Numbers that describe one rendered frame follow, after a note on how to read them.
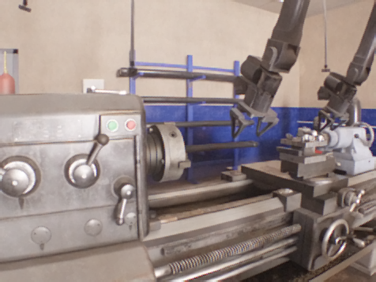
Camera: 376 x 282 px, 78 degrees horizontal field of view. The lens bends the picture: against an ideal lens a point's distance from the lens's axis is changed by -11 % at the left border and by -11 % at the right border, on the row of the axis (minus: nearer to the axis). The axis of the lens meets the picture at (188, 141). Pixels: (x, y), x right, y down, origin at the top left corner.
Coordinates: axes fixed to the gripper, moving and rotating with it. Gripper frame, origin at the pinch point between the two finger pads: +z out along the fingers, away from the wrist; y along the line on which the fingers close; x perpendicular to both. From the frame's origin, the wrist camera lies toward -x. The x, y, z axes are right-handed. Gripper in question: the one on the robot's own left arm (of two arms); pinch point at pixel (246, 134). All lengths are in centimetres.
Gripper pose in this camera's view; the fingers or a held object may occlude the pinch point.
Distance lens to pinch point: 77.9
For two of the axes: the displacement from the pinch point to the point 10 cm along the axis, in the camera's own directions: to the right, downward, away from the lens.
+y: -8.6, 0.6, -5.1
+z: -2.6, 8.1, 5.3
